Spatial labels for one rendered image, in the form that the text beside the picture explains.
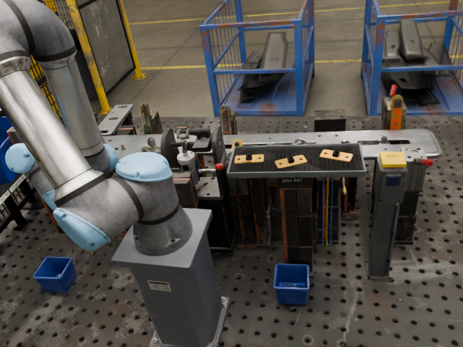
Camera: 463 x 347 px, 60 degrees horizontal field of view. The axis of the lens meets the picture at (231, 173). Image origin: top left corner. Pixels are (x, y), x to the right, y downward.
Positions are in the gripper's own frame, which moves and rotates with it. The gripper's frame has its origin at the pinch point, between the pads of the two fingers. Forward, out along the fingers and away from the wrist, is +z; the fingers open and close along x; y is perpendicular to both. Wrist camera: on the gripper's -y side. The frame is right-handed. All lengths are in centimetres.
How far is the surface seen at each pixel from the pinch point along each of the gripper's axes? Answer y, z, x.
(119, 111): -15, 56, 20
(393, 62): 151, 277, 79
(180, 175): 33.2, -0.4, -6.8
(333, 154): 80, -9, -1
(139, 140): 4.7, 33.1, 5.7
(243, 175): 56, -14, -6
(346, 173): 83, -14, -6
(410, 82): 156, 234, 53
